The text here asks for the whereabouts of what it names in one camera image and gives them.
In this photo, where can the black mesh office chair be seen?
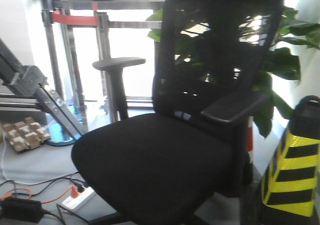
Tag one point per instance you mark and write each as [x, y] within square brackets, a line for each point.
[159, 168]

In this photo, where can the green leafy potted plant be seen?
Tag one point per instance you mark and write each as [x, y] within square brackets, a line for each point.
[282, 62]

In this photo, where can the white power strip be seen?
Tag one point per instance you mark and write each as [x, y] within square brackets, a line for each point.
[83, 197]

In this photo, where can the red barrier belt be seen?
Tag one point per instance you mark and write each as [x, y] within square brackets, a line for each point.
[73, 20]

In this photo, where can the cardboard packing insert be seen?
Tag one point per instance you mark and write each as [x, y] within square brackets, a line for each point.
[26, 135]

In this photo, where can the yellow black traffic cone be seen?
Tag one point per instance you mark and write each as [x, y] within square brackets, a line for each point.
[288, 187]

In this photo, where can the black power adapter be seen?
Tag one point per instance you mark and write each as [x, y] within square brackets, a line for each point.
[22, 209]

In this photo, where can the steel shelf frame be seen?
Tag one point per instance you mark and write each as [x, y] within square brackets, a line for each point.
[97, 8]

